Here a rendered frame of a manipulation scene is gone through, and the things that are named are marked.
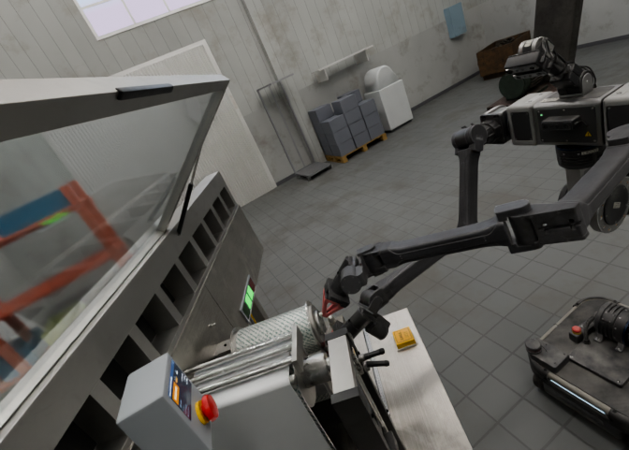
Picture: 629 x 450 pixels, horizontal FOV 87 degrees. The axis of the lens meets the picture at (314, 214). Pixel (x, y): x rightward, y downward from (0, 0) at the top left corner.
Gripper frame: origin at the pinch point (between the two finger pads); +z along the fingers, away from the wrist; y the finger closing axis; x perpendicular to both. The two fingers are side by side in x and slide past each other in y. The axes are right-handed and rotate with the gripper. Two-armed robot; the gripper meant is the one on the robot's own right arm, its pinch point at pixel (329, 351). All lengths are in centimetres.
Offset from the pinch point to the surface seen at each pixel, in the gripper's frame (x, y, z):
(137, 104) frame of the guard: 75, -43, -50
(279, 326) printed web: 24.4, -8.5, -5.6
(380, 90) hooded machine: -97, 652, -141
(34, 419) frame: 64, -51, -2
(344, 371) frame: 25, -44, -30
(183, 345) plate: 45.4, -16.3, 9.0
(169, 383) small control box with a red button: 54, -61, -33
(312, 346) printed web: 13.8, -12.2, -7.6
